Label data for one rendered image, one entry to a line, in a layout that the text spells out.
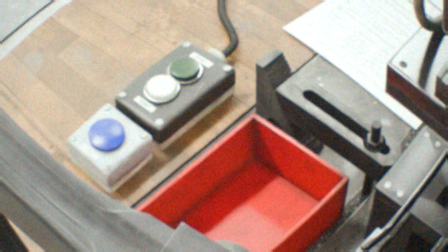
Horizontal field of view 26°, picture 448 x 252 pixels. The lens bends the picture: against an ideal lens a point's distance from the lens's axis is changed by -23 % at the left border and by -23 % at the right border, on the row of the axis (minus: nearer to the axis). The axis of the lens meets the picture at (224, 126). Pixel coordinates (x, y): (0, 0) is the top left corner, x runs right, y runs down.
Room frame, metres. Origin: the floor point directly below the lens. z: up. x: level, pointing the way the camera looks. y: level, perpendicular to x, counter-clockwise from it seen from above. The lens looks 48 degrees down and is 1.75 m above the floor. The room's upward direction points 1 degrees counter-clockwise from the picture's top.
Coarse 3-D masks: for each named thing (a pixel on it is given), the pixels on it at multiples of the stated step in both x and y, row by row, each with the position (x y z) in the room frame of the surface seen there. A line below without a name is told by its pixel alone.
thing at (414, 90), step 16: (416, 32) 0.66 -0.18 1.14; (432, 32) 0.67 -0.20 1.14; (400, 48) 0.64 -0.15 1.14; (416, 48) 0.64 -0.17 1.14; (432, 48) 0.64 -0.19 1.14; (400, 64) 0.62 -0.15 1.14; (416, 64) 0.62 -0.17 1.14; (432, 64) 0.62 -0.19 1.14; (400, 80) 0.61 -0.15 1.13; (416, 80) 0.60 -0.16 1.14; (432, 80) 0.60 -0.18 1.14; (400, 96) 0.60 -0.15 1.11; (416, 96) 0.59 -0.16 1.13; (432, 96) 0.58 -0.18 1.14; (416, 112) 0.59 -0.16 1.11; (432, 112) 0.58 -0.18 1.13; (432, 128) 0.57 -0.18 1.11
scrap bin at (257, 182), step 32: (256, 128) 0.72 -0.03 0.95; (224, 160) 0.69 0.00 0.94; (256, 160) 0.72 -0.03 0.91; (288, 160) 0.69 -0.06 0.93; (320, 160) 0.67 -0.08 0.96; (160, 192) 0.64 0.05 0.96; (192, 192) 0.66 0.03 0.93; (224, 192) 0.68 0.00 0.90; (256, 192) 0.68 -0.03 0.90; (288, 192) 0.68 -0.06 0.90; (320, 192) 0.67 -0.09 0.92; (192, 224) 0.64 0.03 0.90; (224, 224) 0.64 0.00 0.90; (256, 224) 0.64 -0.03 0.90; (288, 224) 0.64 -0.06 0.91; (320, 224) 0.62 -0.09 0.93
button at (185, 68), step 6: (174, 60) 0.82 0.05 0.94; (180, 60) 0.82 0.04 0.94; (186, 60) 0.82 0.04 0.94; (192, 60) 0.82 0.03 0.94; (174, 66) 0.81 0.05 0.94; (180, 66) 0.81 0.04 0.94; (186, 66) 0.81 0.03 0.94; (192, 66) 0.81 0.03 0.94; (198, 66) 0.81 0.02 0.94; (174, 72) 0.80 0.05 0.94; (180, 72) 0.80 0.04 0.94; (186, 72) 0.80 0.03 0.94; (192, 72) 0.80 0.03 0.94; (198, 72) 0.80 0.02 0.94; (174, 78) 0.80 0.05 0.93; (180, 78) 0.80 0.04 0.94; (186, 78) 0.80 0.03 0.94; (192, 78) 0.80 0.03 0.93
